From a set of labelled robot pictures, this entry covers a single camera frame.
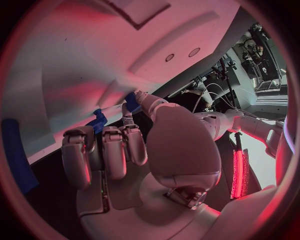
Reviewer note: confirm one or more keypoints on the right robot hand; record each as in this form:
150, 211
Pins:
182, 146

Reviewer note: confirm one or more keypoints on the blue block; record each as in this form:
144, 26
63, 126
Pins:
131, 102

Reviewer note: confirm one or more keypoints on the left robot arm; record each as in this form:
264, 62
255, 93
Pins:
253, 125

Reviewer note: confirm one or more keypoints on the white task board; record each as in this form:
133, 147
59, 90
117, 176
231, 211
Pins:
93, 56

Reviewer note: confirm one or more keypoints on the person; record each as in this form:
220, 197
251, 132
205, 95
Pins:
199, 90

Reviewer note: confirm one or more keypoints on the glowing light bar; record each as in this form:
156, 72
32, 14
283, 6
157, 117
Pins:
237, 172

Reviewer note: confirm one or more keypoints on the black stand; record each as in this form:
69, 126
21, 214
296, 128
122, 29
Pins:
230, 88

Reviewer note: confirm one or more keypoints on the blue gear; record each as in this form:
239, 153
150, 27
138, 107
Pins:
99, 122

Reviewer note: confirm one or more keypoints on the blue long cylinder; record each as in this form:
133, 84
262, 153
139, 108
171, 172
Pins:
16, 150

